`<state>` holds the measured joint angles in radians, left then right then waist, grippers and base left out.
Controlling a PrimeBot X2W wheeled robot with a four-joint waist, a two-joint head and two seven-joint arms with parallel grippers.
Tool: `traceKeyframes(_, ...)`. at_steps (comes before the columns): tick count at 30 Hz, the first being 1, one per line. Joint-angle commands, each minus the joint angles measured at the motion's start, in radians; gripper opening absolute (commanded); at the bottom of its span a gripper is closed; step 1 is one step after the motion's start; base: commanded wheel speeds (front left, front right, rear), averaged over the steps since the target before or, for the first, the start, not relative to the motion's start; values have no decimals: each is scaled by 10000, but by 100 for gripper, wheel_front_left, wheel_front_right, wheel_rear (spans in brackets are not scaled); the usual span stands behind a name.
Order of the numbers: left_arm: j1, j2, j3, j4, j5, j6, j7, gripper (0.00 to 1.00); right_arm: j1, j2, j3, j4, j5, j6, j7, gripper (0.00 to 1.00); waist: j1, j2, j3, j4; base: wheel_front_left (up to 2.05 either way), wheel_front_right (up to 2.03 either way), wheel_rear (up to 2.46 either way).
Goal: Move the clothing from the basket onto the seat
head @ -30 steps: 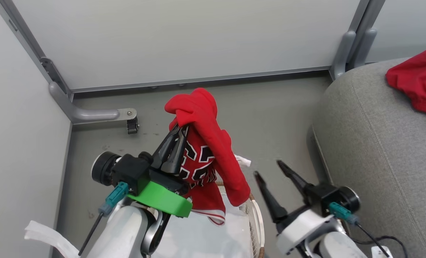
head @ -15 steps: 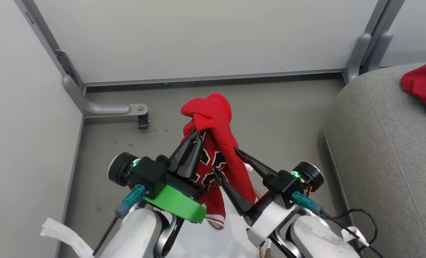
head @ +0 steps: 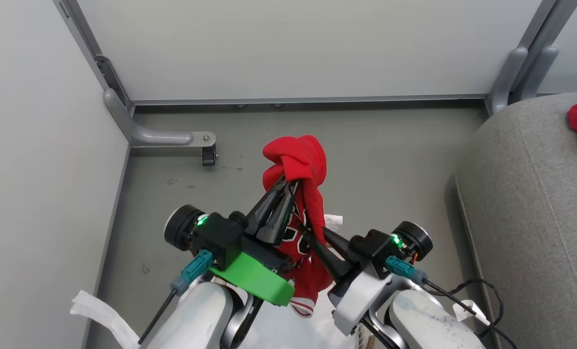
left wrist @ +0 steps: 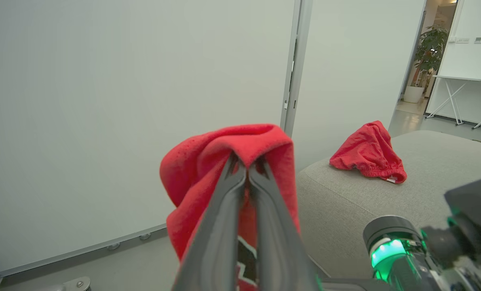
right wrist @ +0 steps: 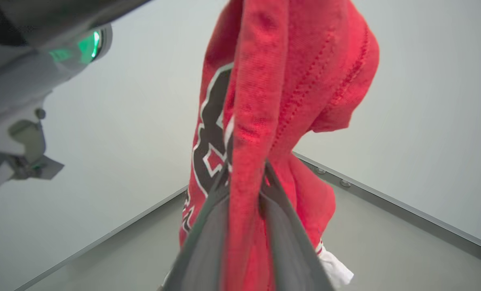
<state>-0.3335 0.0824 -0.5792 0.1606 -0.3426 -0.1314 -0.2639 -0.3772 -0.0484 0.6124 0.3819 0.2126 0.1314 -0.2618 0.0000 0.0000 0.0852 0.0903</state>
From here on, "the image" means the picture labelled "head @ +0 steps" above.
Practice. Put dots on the grey fabric sofa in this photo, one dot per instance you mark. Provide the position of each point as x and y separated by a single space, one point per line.
536 203

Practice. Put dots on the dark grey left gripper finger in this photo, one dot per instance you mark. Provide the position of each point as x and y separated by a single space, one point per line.
279 220
264 209

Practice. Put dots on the grey rounded partition foot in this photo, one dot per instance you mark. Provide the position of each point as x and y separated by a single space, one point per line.
538 70
506 77

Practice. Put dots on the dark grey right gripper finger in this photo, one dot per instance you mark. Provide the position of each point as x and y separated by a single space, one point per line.
337 265
338 241

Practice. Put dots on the black caster wheel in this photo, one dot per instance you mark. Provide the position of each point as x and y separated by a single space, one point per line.
209 156

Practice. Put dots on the grey double partition post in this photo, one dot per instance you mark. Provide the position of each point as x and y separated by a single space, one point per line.
552 24

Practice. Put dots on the grey curved partition foot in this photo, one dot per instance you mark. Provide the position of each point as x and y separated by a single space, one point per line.
157 137

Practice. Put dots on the red jersey black white print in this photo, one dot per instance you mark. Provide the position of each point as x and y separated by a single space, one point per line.
298 155

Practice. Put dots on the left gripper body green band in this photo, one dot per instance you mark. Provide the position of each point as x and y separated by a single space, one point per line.
249 278

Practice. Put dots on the grey slanted partition post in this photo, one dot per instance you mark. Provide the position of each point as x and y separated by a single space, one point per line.
87 39

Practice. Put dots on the grey partition bottom rail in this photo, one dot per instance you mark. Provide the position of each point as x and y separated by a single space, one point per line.
308 100

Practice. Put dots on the black partition hinge bracket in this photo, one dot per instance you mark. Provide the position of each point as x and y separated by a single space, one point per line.
108 77

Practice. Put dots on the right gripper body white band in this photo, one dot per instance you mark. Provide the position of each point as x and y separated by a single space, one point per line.
361 295

